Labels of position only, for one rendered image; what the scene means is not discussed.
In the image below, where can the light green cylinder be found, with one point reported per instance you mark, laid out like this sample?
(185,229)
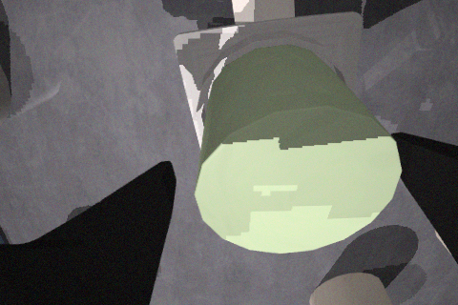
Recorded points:
(291,159)

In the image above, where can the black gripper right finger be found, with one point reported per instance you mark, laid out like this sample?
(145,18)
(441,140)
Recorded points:
(430,173)

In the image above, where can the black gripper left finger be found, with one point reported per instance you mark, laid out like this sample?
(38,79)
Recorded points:
(108,255)

